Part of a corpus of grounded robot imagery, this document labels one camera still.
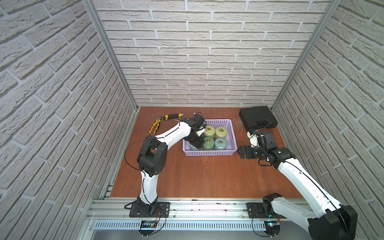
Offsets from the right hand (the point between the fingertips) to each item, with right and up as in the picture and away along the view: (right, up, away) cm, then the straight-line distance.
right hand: (247, 149), depth 81 cm
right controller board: (+9, -36, -11) cm, 39 cm away
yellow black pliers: (-57, +16, +29) cm, 66 cm away
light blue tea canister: (-14, +2, +9) cm, 16 cm away
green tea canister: (-21, +2, +9) cm, 23 cm away
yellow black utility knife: (-48, +20, +33) cm, 61 cm away
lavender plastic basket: (-6, -1, +14) cm, 15 cm away
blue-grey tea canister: (-31, 0, +4) cm, 31 cm away
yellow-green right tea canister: (-13, +9, +14) cm, 21 cm away
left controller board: (-53, -36, -8) cm, 64 cm away
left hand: (-28, +3, +11) cm, 30 cm away
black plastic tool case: (+18, +20, +29) cm, 39 cm away
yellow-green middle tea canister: (-20, +9, +14) cm, 26 cm away
